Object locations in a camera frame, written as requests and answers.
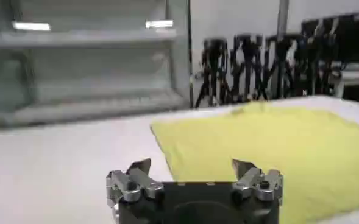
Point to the yellow-green shirt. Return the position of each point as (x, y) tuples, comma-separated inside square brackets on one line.
[(276, 158)]

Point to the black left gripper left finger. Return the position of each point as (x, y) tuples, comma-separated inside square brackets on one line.
[(127, 182)]

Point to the white desk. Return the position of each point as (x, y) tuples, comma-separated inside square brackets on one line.
[(356, 76)]

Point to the empty white shelf unit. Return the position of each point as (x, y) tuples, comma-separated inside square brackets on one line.
[(84, 64)]

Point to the black camera tripod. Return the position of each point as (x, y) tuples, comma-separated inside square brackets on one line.
[(281, 67), (316, 64), (212, 70), (247, 67)]

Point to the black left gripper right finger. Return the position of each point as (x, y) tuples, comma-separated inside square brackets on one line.
[(258, 182)]

